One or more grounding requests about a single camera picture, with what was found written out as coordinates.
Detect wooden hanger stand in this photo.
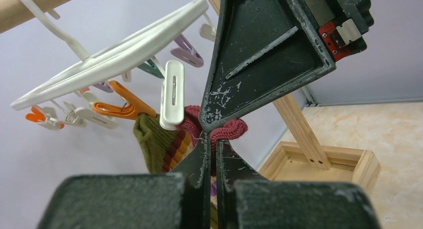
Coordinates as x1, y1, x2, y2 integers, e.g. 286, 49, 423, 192
0, 0, 381, 194

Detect green striped sock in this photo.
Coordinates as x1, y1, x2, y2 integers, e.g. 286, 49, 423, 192
133, 113, 194, 174

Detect purple clothes clip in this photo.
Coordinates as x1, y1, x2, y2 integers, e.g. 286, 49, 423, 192
171, 34, 204, 68

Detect teal clothes clip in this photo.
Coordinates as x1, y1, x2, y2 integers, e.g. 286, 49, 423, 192
137, 59, 164, 79

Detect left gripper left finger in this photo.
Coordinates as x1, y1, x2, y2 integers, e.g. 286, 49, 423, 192
38, 132, 211, 229

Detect orange clothes clip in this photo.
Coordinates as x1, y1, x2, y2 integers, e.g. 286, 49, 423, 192
25, 106, 64, 131
93, 80, 157, 120

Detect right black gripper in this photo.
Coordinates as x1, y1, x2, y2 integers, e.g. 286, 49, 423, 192
199, 0, 374, 132

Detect white clothes clip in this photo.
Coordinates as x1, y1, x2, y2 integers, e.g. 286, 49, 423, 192
160, 60, 185, 131

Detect white plastic clip hanger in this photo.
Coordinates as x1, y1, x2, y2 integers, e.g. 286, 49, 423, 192
11, 0, 209, 110

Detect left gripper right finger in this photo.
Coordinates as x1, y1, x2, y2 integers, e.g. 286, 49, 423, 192
215, 140, 381, 229

